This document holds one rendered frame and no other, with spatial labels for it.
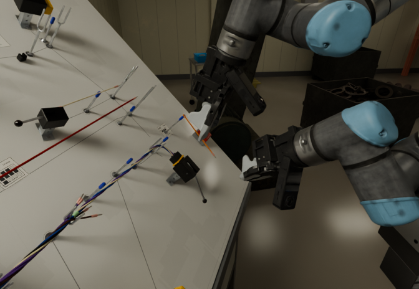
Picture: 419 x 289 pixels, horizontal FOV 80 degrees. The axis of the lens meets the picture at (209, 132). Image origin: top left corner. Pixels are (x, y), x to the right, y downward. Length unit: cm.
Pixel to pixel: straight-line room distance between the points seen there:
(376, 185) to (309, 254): 159
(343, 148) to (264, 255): 155
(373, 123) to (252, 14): 28
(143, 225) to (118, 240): 7
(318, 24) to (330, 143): 19
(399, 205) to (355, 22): 27
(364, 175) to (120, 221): 50
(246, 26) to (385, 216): 39
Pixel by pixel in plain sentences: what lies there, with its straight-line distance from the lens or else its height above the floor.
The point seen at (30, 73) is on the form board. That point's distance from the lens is 77.
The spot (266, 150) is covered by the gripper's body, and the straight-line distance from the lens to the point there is 56.
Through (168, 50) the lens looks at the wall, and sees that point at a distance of 592.
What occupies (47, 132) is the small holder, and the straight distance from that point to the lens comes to 66.
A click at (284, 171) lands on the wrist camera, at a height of 122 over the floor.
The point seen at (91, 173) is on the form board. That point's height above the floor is 117.
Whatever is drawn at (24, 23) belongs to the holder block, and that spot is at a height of 148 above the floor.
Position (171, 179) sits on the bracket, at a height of 107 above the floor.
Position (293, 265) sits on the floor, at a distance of 194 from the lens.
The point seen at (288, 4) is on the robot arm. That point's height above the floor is 152.
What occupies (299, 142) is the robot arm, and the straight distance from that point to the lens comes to 50.
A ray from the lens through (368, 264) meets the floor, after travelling 214.
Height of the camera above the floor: 152
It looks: 27 degrees down
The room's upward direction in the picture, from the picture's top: straight up
